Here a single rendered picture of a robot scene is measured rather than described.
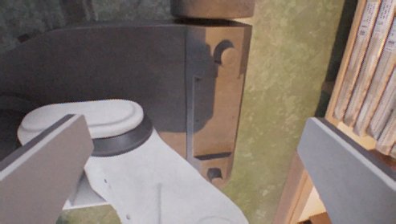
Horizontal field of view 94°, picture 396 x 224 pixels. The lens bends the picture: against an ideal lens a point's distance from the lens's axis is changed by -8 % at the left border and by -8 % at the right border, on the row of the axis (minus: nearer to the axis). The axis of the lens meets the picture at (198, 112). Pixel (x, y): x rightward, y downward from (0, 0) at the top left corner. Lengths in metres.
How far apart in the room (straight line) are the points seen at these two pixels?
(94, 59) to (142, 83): 0.11
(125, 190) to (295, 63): 0.69
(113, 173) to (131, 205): 0.06
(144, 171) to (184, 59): 0.26
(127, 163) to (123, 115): 0.08
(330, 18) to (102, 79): 0.74
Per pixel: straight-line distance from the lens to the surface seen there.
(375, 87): 0.78
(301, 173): 1.07
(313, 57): 0.85
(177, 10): 0.47
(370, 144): 1.25
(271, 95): 0.81
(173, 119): 0.52
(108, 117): 0.36
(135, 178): 0.31
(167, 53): 0.46
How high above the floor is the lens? 0.61
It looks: 58 degrees down
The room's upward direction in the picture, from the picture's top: 158 degrees clockwise
